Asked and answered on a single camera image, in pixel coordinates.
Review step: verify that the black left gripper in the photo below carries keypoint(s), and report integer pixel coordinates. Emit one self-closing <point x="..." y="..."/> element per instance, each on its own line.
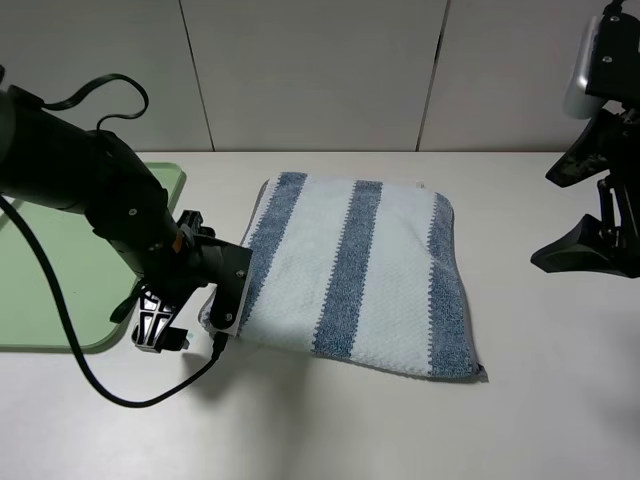
<point x="171" y="259"/>

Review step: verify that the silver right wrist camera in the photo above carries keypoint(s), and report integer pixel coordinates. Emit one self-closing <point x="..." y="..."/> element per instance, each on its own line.
<point x="607" y="64"/>

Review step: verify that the blue white striped towel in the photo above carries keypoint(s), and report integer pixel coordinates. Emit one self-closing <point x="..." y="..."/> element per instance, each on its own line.
<point x="358" y="271"/>

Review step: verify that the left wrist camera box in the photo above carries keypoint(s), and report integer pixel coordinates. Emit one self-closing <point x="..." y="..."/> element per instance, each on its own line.
<point x="228" y="267"/>

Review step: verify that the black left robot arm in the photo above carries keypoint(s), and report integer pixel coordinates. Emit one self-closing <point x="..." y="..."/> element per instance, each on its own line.
<point x="51" y="163"/>

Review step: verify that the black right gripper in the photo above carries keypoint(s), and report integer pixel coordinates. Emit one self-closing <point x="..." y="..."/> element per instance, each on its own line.
<point x="608" y="244"/>

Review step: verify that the green plastic tray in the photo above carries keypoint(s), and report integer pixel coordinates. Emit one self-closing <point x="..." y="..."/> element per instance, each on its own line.
<point x="45" y="280"/>

